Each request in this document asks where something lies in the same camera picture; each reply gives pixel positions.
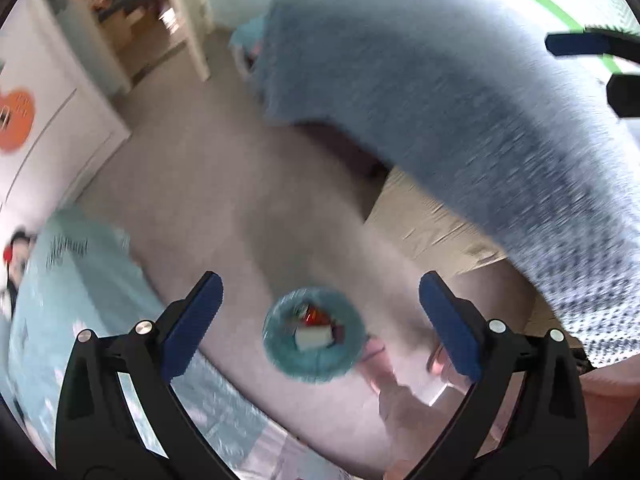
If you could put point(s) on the beige paper cup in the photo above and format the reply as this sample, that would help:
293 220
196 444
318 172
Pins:
312 338

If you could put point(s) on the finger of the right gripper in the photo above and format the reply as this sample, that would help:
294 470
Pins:
623 93
595 41

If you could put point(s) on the wooden bed frame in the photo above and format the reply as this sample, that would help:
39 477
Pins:
434 239

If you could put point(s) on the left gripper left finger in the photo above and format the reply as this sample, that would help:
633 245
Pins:
95 434

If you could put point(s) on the right pink slipper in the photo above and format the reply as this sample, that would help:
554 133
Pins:
440 365

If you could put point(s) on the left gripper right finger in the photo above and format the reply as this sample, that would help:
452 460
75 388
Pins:
547 434

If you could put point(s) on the teal trash bin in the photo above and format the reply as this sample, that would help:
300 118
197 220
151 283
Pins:
285 317

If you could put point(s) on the white wardrobe with stickers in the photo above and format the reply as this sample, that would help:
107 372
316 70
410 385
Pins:
57 128

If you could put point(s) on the light blue bedsheet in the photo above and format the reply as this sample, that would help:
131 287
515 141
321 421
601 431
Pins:
80 276

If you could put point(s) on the red tin can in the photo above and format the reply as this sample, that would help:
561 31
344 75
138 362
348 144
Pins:
314 316

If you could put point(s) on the left pink slipper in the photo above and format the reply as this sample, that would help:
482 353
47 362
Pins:
375 366

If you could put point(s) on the pink slipper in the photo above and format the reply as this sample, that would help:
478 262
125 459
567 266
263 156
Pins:
375 366
440 365

